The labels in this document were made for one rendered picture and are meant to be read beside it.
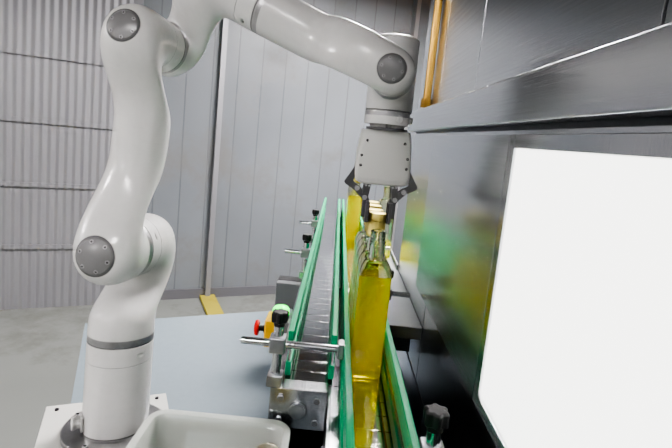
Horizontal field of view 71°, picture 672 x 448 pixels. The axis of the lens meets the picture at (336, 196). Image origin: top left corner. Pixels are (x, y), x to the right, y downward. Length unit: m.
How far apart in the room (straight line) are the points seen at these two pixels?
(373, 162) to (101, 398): 0.66
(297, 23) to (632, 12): 0.54
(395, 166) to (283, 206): 3.39
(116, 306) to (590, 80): 0.84
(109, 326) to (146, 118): 0.38
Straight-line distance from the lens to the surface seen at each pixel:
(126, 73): 0.91
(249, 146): 4.06
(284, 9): 0.88
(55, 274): 4.09
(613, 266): 0.40
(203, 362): 1.57
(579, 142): 0.45
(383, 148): 0.85
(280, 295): 1.49
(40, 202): 3.98
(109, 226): 0.90
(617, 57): 0.44
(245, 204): 4.11
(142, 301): 1.00
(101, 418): 1.05
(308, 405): 0.84
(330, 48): 0.80
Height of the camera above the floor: 1.47
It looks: 7 degrees down
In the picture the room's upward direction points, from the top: 6 degrees clockwise
